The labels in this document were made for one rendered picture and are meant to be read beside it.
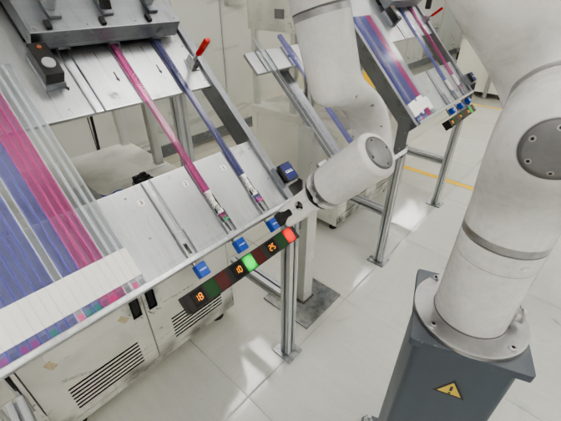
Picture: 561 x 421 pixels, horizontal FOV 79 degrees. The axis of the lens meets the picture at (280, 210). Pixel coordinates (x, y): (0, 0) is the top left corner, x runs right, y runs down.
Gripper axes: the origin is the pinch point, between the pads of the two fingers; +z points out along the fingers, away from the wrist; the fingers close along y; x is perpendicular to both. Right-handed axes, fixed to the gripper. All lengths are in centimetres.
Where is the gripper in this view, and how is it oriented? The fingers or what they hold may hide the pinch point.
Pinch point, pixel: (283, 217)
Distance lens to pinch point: 82.0
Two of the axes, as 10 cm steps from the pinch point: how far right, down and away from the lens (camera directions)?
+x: -5.4, -8.4, 0.4
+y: 6.7, -4.1, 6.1
